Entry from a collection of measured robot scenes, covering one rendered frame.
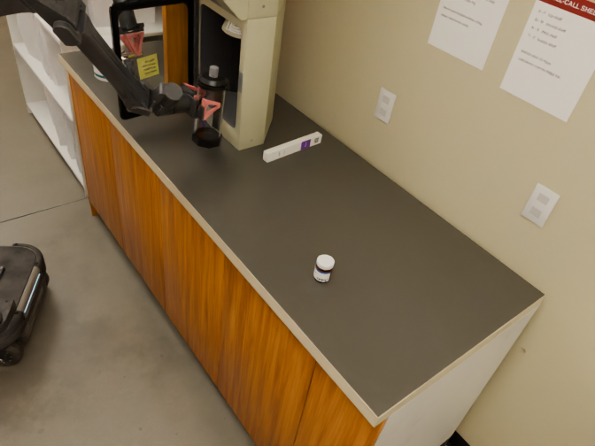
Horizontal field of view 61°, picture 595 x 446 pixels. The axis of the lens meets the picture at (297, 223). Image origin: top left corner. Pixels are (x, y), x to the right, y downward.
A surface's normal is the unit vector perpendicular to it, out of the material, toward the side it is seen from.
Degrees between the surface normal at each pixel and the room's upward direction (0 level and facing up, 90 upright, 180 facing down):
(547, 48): 90
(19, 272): 0
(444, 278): 0
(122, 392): 0
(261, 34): 90
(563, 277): 90
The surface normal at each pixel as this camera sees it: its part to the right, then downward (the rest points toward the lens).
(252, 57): 0.60, 0.58
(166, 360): 0.14, -0.76
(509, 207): -0.79, 0.31
